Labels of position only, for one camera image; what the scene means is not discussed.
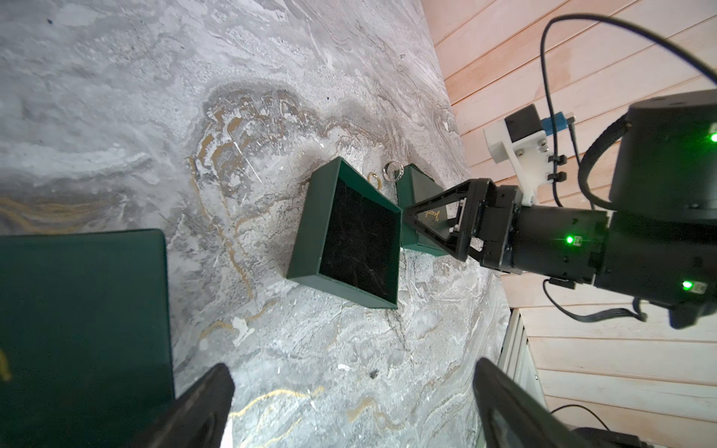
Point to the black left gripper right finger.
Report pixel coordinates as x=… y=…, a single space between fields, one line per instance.
x=511 y=418

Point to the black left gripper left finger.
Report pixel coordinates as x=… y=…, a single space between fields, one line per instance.
x=197 y=418

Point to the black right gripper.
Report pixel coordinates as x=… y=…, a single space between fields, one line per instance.
x=471 y=220

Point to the small green box lid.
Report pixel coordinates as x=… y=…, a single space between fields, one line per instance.
x=415 y=186

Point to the small green box base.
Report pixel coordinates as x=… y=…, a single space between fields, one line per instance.
x=349 y=239

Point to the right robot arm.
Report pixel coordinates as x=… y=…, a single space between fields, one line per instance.
x=650 y=235

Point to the large green jewelry box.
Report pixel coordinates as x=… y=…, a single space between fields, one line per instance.
x=86 y=357

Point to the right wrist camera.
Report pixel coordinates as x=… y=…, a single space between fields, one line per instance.
x=522 y=139

